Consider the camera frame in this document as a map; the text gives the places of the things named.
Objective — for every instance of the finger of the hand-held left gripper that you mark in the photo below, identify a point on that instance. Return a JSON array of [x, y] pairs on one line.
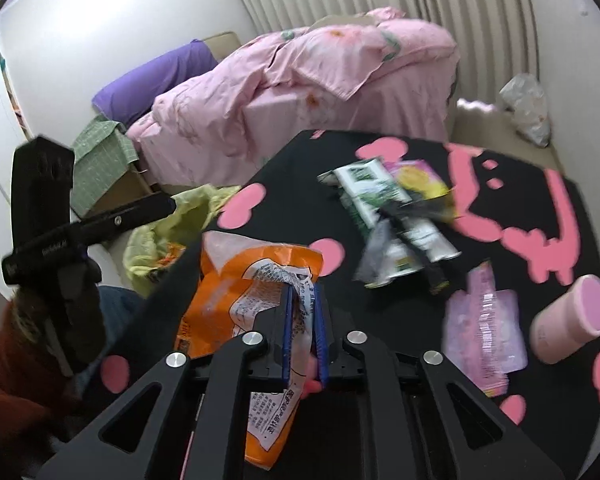
[[130, 217]]

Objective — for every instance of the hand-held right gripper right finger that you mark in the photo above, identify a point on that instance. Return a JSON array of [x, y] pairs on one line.
[[321, 330]]

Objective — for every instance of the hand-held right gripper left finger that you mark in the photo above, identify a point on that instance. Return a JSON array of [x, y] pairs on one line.
[[285, 330]]

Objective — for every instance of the yellow plastic bin liner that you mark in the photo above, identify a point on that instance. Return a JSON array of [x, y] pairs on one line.
[[190, 210]]

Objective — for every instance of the orange snack packet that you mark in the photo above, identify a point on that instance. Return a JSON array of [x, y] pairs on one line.
[[220, 280]]

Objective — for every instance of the clear plastic wrapper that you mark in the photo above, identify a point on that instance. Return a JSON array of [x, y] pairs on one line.
[[375, 247]]

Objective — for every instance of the black stick sachet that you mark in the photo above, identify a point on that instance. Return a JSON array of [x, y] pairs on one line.
[[437, 280]]

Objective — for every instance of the green white packet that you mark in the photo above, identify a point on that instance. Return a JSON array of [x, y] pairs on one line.
[[365, 185], [425, 240]]

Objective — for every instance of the pink see-through packet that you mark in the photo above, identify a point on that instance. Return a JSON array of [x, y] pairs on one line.
[[485, 330]]

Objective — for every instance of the yellow purple packet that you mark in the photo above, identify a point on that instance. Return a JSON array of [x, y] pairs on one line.
[[420, 180]]

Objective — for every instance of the wooden nightstand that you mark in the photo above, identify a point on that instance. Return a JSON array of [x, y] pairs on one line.
[[125, 185]]

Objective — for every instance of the green checked cloth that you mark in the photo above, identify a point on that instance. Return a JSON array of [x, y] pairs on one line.
[[100, 160]]

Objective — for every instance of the person's jeans leg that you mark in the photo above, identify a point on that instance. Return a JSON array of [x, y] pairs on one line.
[[120, 310]]

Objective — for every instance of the purple pillow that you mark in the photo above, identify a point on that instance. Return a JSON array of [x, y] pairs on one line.
[[150, 80]]

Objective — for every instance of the bed with pink floral sheet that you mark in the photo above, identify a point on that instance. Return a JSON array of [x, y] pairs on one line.
[[290, 125]]

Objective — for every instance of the pink floral duvet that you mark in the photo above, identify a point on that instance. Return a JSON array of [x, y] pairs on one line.
[[260, 70]]

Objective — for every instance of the beige headboard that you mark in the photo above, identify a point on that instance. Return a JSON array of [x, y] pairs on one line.
[[225, 42]]

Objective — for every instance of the pink jar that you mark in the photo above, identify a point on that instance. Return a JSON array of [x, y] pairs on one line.
[[565, 325]]

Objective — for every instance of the clear plastic bag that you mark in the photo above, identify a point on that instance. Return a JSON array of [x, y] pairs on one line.
[[525, 105]]

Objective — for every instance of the white pleated curtain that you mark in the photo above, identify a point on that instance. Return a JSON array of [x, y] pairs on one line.
[[430, 0]]

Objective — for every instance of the teal wall sticker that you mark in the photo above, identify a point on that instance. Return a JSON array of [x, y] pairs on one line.
[[3, 62]]

